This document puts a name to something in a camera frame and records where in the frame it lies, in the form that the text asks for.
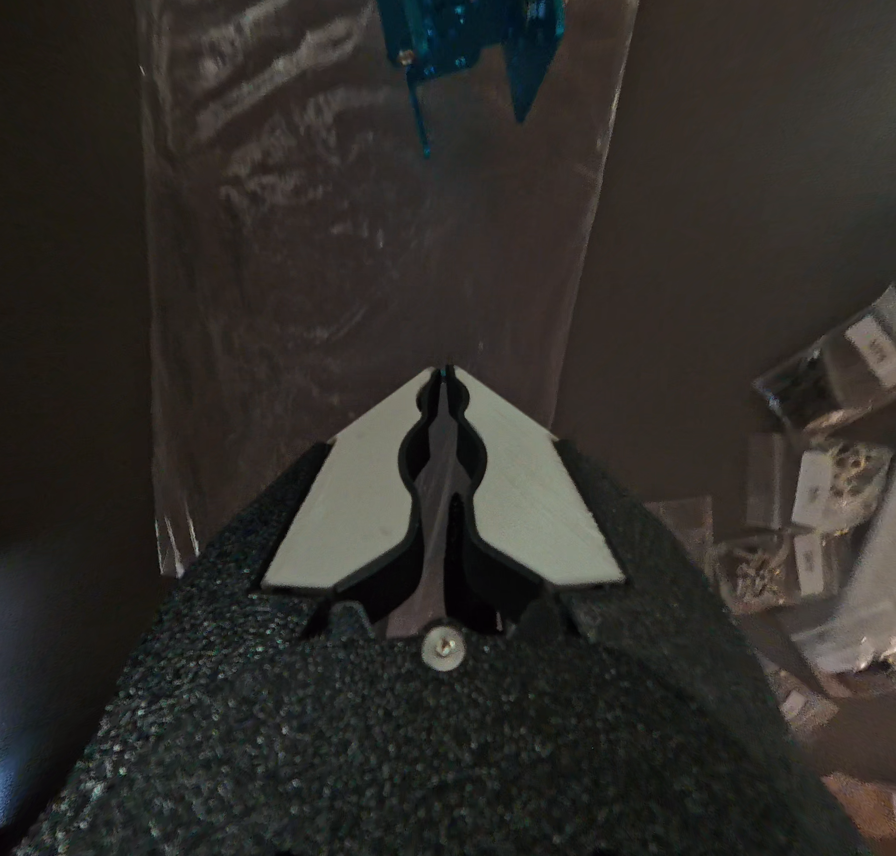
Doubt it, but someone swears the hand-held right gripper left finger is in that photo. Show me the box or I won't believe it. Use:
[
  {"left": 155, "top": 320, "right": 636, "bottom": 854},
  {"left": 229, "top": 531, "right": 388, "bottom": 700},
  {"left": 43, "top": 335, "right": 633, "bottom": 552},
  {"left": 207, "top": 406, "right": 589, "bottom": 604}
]
[{"left": 260, "top": 365, "right": 449, "bottom": 620}]

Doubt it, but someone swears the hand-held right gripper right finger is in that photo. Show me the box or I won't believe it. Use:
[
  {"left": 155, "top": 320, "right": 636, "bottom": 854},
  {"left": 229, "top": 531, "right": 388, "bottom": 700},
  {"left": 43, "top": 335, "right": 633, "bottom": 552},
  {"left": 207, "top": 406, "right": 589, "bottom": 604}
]
[{"left": 448, "top": 365, "right": 627, "bottom": 624}]

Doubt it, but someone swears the clear plastic bag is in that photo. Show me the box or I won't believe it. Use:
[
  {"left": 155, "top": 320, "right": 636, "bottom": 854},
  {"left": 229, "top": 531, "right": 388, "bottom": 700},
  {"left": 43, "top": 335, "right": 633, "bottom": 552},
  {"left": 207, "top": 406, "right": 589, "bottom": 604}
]
[{"left": 136, "top": 0, "right": 646, "bottom": 578}]

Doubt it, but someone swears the blue metal bracket assembly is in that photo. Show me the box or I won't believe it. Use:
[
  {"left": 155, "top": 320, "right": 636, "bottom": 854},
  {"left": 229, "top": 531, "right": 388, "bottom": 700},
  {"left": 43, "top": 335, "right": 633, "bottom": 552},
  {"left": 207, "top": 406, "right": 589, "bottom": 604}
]
[{"left": 371, "top": 0, "right": 565, "bottom": 161}]

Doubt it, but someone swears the clear empty zip bag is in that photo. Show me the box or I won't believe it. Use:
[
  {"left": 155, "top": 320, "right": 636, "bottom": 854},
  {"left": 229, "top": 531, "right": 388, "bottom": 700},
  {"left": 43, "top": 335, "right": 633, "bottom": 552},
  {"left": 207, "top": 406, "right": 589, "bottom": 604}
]
[{"left": 644, "top": 495, "right": 722, "bottom": 591}]

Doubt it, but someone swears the clear bag of silver screws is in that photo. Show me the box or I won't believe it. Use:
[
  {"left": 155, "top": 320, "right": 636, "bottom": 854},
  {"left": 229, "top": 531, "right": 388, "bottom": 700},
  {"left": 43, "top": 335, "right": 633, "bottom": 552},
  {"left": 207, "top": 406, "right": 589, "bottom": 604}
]
[{"left": 714, "top": 527, "right": 841, "bottom": 615}]

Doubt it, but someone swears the clear bag of black parts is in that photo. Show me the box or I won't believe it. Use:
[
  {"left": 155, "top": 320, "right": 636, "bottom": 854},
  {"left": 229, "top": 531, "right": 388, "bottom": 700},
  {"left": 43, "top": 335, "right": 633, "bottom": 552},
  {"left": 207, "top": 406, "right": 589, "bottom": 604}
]
[{"left": 752, "top": 303, "right": 896, "bottom": 437}]

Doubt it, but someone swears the clear bag of silver nuts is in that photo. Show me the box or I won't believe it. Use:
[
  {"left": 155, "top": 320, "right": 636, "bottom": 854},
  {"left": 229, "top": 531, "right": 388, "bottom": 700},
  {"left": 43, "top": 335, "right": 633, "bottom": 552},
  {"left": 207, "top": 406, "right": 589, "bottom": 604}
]
[{"left": 745, "top": 432, "right": 896, "bottom": 531}]

